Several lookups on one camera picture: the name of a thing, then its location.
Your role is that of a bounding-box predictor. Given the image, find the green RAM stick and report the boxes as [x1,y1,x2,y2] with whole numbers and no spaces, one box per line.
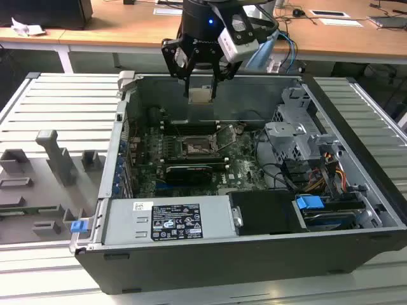
[0,206,60,215]

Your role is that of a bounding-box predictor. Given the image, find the white paper sheet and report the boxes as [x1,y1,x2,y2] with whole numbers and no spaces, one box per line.
[318,17,364,28]

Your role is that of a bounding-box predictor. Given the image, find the black open PC case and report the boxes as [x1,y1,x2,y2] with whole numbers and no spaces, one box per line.
[69,70,407,295]

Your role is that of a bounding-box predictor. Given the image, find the hard disk in blue carrier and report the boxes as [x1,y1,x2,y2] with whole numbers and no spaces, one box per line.
[294,194,365,232]

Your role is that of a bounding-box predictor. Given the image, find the black graphics card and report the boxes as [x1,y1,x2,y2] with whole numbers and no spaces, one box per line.
[164,163,214,187]

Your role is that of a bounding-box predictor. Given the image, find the grey parts rack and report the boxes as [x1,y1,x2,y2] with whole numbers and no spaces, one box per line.
[0,129,108,246]

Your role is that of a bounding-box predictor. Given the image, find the silver metal drive cage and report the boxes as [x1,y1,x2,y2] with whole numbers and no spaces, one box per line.
[263,87,347,166]

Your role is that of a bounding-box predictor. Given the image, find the crumpled white paper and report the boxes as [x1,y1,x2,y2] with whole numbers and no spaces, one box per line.
[10,17,46,37]

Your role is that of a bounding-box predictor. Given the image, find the orange yellow wire bundle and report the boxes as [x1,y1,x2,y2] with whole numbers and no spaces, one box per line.
[305,152,348,195]

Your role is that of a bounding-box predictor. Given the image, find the silver square CPU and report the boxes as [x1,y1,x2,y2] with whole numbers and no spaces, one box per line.
[188,88,213,104]

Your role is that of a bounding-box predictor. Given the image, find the white cable connector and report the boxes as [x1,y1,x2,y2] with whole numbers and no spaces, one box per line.
[266,59,283,74]

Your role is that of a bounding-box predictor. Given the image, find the grey case latch handle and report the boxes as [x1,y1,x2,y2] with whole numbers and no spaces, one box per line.
[117,70,138,93]

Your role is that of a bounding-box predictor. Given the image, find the CPU socket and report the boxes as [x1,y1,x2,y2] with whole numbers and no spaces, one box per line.
[179,133,222,159]

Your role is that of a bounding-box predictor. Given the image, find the green motherboard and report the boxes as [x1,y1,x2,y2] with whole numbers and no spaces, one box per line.
[127,122,287,198]

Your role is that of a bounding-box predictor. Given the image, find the grey power supply unit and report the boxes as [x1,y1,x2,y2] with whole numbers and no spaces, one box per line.
[103,195,240,246]

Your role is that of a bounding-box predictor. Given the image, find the black box on desk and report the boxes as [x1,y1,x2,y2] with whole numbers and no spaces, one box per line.
[0,0,94,31]

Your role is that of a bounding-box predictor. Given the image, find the white desk cable port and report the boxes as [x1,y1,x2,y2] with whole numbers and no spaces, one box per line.
[309,9,351,18]
[153,7,184,17]

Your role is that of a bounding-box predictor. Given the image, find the blue case latch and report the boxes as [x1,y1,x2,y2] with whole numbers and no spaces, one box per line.
[70,220,88,235]

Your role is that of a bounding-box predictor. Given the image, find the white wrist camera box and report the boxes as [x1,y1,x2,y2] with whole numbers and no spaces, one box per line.
[217,27,260,64]

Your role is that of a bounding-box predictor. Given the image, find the grey laptop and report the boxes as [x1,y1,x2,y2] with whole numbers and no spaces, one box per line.
[366,13,407,31]

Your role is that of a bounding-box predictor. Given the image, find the blue cable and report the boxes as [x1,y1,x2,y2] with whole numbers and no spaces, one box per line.
[275,29,299,73]

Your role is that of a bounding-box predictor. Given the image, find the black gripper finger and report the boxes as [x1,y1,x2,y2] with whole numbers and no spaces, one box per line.
[161,37,201,97]
[210,55,243,99]

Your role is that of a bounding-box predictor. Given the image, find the black RAM slot row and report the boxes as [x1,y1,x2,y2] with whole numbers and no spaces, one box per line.
[162,119,221,134]
[162,154,230,166]

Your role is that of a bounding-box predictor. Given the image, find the metal socket cover frame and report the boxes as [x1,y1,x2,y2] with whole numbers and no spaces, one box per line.
[211,125,239,152]

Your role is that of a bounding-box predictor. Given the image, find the wooden desk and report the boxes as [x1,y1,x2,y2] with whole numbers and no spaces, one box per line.
[0,0,407,66]

